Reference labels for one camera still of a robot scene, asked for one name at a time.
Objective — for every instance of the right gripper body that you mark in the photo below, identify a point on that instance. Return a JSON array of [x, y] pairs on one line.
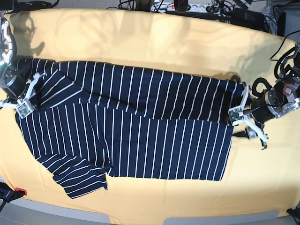
[[13, 81]]

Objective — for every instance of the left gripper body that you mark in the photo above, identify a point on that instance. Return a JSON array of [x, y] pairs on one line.
[[274, 102]]

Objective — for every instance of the navy white striped T-shirt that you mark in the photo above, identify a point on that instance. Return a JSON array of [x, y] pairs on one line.
[[95, 120]]

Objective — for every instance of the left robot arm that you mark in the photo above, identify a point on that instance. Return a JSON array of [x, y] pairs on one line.
[[287, 66]]

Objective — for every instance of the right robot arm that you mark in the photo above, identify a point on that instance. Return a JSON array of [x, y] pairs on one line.
[[7, 46]]

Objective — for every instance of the yellow table cloth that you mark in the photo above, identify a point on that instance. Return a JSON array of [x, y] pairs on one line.
[[255, 180]]

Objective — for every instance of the black power adapter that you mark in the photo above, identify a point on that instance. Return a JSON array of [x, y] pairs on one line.
[[247, 18]]

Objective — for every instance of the red black clamp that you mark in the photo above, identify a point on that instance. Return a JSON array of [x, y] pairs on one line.
[[7, 194]]

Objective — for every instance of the black clamp right corner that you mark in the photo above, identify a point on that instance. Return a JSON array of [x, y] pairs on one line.
[[295, 213]]

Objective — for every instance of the white power strip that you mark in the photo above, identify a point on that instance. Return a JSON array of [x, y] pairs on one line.
[[168, 7]]

